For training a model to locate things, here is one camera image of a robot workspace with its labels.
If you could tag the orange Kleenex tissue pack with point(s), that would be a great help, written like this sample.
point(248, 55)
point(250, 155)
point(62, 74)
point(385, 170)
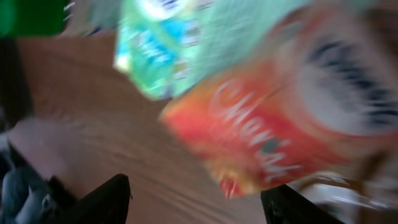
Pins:
point(318, 91)

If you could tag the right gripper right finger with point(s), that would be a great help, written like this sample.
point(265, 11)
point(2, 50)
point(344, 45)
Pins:
point(283, 205)

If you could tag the grey plastic basket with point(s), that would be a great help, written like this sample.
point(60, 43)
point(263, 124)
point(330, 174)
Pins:
point(23, 191)

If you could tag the green lid jar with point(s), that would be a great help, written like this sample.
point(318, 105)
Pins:
point(33, 17)

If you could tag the teal wipes packet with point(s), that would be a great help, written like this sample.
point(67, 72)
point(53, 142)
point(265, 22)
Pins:
point(166, 47)

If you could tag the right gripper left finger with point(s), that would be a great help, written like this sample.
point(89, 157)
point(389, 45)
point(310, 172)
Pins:
point(107, 204)

